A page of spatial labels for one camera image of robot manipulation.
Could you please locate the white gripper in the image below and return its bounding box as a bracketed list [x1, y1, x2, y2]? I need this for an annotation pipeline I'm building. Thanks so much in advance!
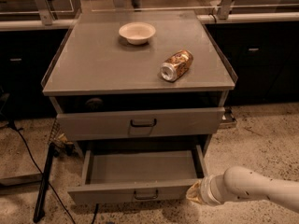
[186, 175, 224, 206]

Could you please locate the grey drawer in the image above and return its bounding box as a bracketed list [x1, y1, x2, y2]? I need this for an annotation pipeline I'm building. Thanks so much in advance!
[68, 146, 206, 203]
[57, 92, 225, 141]

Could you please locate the grey drawer cabinet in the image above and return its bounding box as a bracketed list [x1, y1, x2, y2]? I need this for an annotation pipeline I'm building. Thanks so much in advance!
[43, 11, 235, 150]

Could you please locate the round object inside top drawer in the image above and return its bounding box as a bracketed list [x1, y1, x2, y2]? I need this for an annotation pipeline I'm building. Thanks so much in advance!
[84, 98, 104, 111]

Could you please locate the grey top drawer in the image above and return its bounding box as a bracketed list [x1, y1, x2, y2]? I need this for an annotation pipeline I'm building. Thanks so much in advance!
[57, 92, 225, 141]

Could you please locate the gold soda can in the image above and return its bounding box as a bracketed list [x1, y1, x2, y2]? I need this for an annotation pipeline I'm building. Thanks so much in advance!
[160, 50, 193, 82]

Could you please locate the black stand leg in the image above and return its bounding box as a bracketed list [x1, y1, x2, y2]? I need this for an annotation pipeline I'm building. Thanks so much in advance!
[33, 143, 55, 223]

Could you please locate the white paper bowl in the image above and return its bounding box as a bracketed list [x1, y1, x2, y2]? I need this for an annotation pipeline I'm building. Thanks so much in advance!
[119, 22, 156, 45]

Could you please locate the grey railing counter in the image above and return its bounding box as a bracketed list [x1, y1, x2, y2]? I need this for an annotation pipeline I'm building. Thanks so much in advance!
[0, 0, 299, 30]

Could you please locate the wire basket with objects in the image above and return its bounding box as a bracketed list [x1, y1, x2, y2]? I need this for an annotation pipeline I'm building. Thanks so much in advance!
[48, 120, 75, 156]

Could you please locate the black floor cable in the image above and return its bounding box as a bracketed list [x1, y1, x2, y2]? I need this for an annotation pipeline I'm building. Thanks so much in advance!
[12, 124, 100, 224]

